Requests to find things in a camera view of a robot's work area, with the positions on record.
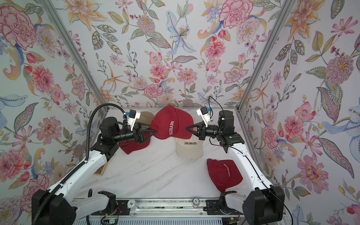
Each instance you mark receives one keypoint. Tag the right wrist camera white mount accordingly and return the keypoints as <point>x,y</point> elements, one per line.
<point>204,112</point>

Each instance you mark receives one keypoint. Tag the green circuit board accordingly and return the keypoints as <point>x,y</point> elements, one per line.
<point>109,221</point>

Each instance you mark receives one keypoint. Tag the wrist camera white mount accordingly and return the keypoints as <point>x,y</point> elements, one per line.
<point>204,112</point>
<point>130,118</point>

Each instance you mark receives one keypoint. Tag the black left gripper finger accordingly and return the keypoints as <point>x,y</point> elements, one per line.
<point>142,130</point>
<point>147,136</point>

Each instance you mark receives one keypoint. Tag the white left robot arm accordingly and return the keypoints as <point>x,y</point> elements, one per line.
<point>99,154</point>

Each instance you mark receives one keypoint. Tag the wooden chessboard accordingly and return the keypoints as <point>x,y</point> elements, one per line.
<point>101,170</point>

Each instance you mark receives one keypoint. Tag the aluminium corner frame post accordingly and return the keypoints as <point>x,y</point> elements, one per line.
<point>57,23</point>
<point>263,57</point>

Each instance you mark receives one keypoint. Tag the tan Colorado baseball cap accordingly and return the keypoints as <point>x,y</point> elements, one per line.
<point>145,118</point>

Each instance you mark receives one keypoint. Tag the cream Colorado baseball cap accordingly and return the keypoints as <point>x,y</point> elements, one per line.
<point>189,148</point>

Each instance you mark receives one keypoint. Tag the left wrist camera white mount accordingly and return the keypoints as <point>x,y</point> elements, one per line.
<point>130,118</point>

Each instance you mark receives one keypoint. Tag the aluminium corner frame post left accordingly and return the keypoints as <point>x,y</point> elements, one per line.
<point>57,23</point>

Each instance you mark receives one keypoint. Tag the aluminium corner frame post right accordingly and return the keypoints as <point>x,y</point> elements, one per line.
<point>263,57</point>

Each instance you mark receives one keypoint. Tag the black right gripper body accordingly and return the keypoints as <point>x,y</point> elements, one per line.
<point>201,131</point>

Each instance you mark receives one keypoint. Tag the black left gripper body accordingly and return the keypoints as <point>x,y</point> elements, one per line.
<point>139,135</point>

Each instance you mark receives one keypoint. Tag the maroon Colorado cap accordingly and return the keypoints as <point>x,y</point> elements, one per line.
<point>171,122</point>

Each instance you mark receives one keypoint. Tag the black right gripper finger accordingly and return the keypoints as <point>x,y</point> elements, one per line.
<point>194,133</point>
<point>195,128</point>

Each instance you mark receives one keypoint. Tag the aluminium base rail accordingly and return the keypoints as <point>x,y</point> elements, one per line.
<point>166,209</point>

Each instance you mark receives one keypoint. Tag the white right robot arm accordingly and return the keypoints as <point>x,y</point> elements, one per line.
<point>243,187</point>

